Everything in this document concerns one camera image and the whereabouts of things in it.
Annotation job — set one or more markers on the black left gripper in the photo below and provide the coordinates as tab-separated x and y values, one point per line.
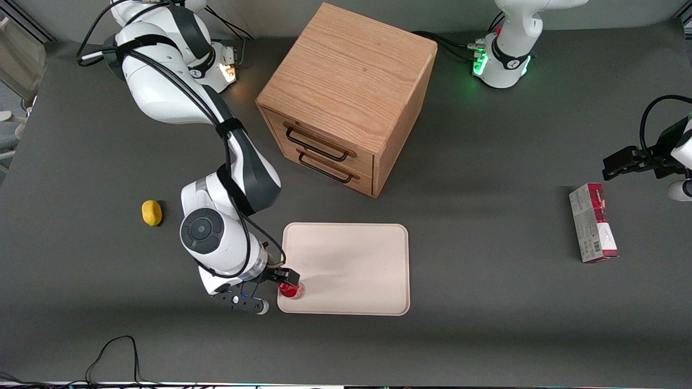
663	156

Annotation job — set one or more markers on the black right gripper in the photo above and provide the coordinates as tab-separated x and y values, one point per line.
275	276

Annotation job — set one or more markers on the red coke bottle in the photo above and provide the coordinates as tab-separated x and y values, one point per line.
291	291

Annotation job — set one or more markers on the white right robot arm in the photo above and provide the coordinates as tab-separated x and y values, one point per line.
157	92

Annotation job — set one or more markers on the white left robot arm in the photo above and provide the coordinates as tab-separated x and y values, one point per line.
511	48

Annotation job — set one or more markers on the beige rectangular tray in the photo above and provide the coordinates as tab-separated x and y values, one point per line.
351	259

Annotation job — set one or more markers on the red and grey carton box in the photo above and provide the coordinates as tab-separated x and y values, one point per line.
589	227

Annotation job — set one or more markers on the wooden drawer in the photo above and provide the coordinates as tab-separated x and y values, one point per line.
363	183
363	162

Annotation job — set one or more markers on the yellow lemon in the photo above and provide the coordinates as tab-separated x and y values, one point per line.
152	213

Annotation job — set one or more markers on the wooden drawer cabinet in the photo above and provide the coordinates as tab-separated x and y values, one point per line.
351	70

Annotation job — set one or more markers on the grey background equipment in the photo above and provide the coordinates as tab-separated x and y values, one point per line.
21	59

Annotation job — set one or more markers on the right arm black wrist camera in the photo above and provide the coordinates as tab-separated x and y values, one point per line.
243	303

